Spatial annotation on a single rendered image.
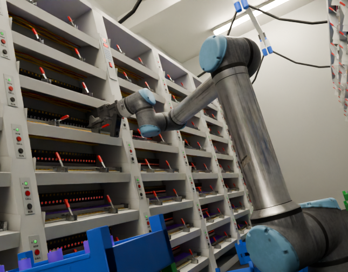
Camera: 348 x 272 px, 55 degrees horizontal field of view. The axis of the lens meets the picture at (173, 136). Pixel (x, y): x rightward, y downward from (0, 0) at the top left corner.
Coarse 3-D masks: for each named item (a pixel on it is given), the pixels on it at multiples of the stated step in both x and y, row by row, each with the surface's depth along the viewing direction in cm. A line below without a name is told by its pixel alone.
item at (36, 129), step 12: (24, 108) 122; (36, 132) 125; (48, 132) 131; (60, 132) 136; (72, 132) 143; (84, 132) 149; (120, 132) 176; (84, 144) 168; (96, 144) 176; (108, 144) 165; (120, 144) 174
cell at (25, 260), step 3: (24, 258) 53; (18, 261) 52; (21, 261) 52; (24, 261) 52; (27, 261) 53; (30, 261) 53; (18, 264) 52; (21, 264) 52; (24, 264) 52; (27, 264) 52; (30, 264) 53; (21, 267) 52; (24, 267) 52; (27, 267) 52; (30, 267) 53
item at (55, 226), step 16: (64, 192) 148; (80, 192) 157; (96, 192) 168; (48, 208) 139; (64, 208) 146; (80, 208) 151; (96, 208) 149; (112, 208) 151; (128, 208) 167; (48, 224) 119; (64, 224) 121; (80, 224) 129; (96, 224) 137; (112, 224) 147
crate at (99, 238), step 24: (96, 240) 38; (120, 240) 59; (144, 240) 48; (168, 240) 56; (48, 264) 40; (72, 264) 39; (96, 264) 38; (120, 264) 40; (144, 264) 45; (168, 264) 53
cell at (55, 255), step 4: (52, 252) 43; (56, 252) 43; (60, 252) 44; (48, 256) 43; (52, 256) 43; (56, 256) 43; (60, 256) 43; (48, 260) 43; (52, 260) 43; (56, 260) 43
